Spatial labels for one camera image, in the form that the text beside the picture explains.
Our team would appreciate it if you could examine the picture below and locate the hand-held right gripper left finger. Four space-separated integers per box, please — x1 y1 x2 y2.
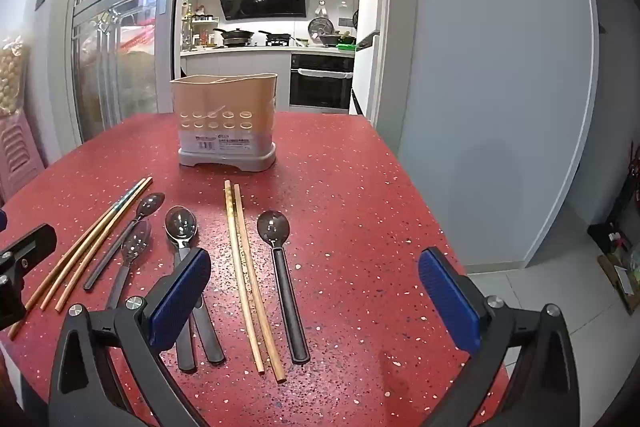
48 247 213 427

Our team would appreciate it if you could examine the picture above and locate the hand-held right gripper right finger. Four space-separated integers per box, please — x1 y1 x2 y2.
418 247 581 427

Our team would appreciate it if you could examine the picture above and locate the pink plastic stool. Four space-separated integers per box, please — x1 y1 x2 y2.
0 109 47 202

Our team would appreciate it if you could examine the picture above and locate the brown flat box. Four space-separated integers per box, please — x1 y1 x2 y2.
597 252 640 315

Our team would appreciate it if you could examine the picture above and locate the white kitchen counter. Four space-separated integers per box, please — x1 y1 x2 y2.
180 46 358 112

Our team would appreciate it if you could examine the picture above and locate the beige plastic utensil holder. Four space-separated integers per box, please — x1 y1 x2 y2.
170 73 278 168

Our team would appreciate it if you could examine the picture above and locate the white refrigerator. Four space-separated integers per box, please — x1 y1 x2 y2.
350 0 396 118

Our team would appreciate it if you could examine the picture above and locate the black wok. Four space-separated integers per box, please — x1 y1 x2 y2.
320 33 357 48

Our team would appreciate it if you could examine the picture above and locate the black lidded pan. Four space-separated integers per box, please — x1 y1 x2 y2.
214 27 256 46

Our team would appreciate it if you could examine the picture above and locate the black built-in oven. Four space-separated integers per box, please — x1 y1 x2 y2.
289 53 355 110

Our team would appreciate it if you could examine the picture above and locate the sliding glass door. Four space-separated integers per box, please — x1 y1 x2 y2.
47 0 196 148

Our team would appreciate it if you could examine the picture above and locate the condiment rack with bottles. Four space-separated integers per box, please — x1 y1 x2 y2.
181 0 221 50

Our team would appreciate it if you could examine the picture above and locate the black bag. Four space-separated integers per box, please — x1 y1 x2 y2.
587 219 631 255

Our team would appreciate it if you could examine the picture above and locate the bag of beige balls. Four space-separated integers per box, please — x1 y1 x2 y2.
0 34 31 118

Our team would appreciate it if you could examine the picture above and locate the round metal steamer rack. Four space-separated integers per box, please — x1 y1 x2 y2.
307 17 332 42

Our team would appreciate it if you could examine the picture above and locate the black frying pan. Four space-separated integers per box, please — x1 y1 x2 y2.
258 29 292 46

